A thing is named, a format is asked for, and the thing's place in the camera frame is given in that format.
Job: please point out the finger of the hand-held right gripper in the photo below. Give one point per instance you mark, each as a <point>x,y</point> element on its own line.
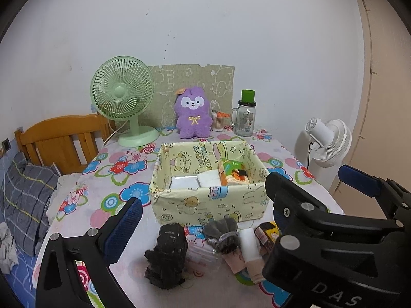
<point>298,199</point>
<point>359,179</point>

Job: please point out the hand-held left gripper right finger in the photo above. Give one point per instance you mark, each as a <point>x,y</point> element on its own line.
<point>279,223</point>

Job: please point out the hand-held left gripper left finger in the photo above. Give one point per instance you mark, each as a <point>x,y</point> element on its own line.
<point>123,231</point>

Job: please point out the brown cartoon box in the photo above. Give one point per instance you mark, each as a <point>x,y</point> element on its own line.
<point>265,234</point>

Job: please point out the white sock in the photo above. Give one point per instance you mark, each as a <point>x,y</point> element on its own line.
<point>250,245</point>

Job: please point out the black sock bundle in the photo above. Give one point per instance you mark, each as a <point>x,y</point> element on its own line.
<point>167,253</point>

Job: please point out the pink sock packet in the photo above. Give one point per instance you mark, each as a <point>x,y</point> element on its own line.
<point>253,272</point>

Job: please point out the grey sock bundle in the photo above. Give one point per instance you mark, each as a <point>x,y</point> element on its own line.
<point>221,234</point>

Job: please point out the yellow cartoon fabric storage box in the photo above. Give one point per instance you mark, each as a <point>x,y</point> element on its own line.
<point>205,205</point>

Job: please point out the clear plastic packet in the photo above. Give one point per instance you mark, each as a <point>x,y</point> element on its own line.
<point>200,255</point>

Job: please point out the white floor fan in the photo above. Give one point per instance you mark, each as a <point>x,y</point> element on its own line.
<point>327,141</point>

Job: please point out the orange snack packet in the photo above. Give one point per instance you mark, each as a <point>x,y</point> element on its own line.
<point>236,178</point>

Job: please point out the green small box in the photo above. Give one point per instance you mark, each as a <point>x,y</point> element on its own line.
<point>232,166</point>

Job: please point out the white flat pack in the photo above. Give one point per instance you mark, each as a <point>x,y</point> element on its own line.
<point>184,183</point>

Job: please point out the white tissue pack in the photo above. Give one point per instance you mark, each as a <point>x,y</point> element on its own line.
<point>208,179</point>

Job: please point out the glass mug jar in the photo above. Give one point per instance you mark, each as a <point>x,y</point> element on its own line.
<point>244,122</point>

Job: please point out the beige wooden door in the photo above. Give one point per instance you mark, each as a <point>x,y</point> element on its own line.
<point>385,86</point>

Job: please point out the grey plaid pillow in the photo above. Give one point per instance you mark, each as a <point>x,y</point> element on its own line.
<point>25,199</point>

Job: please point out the cotton swab jar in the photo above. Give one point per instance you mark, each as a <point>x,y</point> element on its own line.
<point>218,123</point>

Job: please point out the green plastic cup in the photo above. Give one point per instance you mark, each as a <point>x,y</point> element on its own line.
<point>248,96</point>

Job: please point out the wooden bed headboard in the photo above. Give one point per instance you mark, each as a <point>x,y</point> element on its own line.
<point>61,134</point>

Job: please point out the crumpled white grey cloth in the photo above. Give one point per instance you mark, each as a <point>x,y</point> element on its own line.
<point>7,247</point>

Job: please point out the purple plush toy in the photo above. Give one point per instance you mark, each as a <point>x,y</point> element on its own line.
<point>192,122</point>

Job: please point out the green desk fan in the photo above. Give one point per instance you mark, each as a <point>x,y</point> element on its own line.
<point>120,93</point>

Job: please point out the black wall outlet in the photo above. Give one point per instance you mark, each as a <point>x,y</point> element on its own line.
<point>5,145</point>

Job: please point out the beige cartoon wall mat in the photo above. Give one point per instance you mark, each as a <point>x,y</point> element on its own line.
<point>199,77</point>

